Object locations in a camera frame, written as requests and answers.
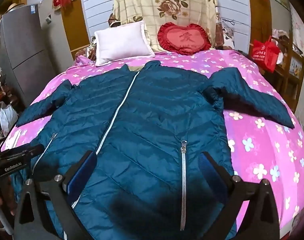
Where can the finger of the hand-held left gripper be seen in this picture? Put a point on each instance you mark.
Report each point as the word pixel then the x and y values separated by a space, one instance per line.
pixel 22 152

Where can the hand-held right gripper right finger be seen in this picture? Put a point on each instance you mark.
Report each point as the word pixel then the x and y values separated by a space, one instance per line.
pixel 208 170

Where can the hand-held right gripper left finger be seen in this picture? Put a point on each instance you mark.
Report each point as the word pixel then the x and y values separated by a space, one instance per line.
pixel 82 170

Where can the teal quilted jacket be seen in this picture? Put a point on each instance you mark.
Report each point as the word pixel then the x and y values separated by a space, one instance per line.
pixel 147 120

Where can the white plastic bag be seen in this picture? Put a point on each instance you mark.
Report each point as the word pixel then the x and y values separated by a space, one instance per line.
pixel 8 120

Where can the pink floral bedsheet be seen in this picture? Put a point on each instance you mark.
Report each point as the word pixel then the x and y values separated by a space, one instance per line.
pixel 261 150

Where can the grey refrigerator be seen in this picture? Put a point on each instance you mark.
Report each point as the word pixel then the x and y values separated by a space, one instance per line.
pixel 22 55

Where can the wooden shelf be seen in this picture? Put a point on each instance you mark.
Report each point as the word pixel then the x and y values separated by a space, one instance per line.
pixel 290 77

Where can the red shopping bag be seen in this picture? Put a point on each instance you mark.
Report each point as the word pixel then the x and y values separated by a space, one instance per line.
pixel 268 55

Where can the white pillow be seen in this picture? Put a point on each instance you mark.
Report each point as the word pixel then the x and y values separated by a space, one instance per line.
pixel 122 42

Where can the red heart cushion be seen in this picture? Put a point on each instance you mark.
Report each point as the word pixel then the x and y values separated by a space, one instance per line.
pixel 184 38

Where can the straw hat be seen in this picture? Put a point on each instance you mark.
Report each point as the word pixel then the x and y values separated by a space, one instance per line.
pixel 14 7

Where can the beige rose print quilt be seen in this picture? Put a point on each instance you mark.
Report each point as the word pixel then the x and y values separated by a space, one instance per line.
pixel 147 0

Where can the wall socket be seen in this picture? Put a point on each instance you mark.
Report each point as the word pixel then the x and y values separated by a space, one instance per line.
pixel 48 20

